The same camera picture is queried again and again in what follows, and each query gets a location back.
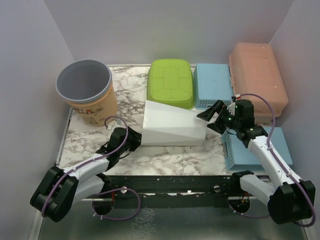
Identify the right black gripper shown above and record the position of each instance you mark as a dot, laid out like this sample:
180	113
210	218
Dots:
207	114

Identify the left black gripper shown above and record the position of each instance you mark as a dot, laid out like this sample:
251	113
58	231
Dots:
136	137

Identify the white octagonal bin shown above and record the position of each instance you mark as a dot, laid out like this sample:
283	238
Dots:
166	125

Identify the small blue perforated basket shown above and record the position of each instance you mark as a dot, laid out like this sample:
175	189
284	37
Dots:
212	82

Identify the orange capybara bucket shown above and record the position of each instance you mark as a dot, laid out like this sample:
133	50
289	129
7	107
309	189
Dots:
94	113

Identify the green plastic tray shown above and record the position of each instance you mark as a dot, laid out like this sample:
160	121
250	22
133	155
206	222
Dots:
170	82

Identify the pink translucent lidded box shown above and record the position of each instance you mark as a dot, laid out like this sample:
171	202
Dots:
254	70

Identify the grey round bucket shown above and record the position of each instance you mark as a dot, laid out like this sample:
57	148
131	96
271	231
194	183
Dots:
84	81

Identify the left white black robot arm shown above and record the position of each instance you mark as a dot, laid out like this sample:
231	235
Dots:
60	188

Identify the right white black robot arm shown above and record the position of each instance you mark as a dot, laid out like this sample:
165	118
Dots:
288	198

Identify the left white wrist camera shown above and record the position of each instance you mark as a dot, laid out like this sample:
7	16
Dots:
119	122

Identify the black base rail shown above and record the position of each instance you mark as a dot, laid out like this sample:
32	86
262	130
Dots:
169	191

